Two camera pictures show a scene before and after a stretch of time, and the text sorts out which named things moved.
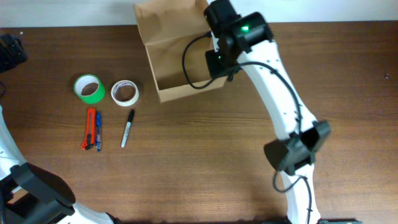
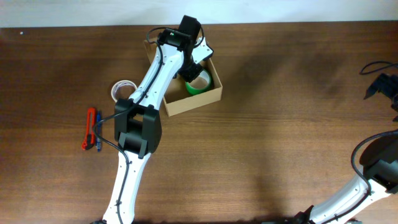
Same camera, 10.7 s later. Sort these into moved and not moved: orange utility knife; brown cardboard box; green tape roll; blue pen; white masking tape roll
Moved: green tape roll; brown cardboard box
Not moved: white masking tape roll; orange utility knife; blue pen
